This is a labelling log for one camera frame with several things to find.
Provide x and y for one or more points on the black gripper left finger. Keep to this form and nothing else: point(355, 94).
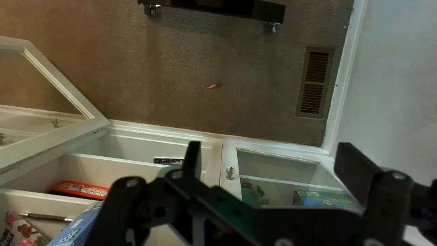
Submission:
point(134, 206)

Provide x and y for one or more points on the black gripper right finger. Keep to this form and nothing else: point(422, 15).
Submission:
point(382, 193)

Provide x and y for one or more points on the red flat box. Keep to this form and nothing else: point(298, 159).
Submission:
point(76, 189)

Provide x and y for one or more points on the white built-in shelf cabinet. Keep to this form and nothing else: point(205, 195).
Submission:
point(220, 216)

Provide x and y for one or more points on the blue green box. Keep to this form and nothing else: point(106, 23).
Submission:
point(324, 198)

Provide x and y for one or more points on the pink snack package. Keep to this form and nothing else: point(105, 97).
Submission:
point(16, 231)

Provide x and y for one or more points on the green box on shelf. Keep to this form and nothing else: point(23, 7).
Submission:
point(252, 194)

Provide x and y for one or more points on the floor air vent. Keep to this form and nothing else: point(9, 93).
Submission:
point(314, 82)

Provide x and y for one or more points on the white cabinet glass door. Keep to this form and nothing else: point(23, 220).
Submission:
point(42, 115)

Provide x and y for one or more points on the dark cart base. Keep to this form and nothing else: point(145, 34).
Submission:
point(270, 14)

